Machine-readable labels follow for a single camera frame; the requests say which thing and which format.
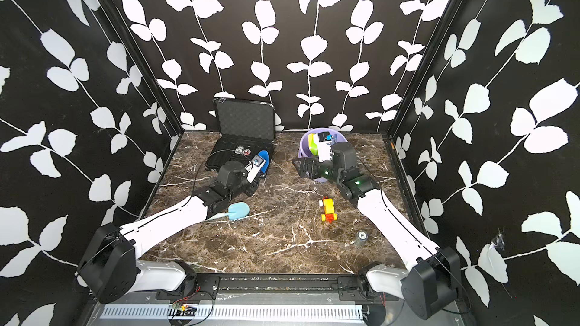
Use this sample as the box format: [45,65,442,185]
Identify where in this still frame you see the light blue toy shovel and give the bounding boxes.
[208,202,250,220]

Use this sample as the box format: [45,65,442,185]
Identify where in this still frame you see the green toy trowel yellow handle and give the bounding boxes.
[308,133,319,156]

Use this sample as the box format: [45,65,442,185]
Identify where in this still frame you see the purple plastic bucket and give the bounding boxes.
[293,128,355,186]

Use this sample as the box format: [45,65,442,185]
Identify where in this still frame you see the blue trowel wooden handle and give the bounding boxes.
[258,150,270,177]

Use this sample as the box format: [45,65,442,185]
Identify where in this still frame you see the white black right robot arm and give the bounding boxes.
[292,142,463,320]

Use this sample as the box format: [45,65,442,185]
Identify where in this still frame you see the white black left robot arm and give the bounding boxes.
[77,155,269,304]

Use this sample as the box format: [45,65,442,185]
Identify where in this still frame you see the yellow red toy truck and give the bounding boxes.
[319,196,338,223]

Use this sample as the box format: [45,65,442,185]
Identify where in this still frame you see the black open tool case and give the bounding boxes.
[205,97,276,171]

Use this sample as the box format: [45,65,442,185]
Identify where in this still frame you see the small clear tape roll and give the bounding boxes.
[356,230,369,245]

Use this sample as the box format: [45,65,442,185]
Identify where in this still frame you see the white vented strip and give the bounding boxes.
[98,304,363,323]

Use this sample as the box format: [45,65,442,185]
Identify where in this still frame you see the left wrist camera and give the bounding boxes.
[245,155,263,184]

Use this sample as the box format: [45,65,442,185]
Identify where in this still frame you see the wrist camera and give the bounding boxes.
[315,131,334,162]
[245,155,263,184]

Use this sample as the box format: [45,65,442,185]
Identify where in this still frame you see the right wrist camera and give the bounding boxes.
[315,131,334,162]

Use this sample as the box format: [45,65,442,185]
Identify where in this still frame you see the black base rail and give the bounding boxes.
[156,273,459,304]

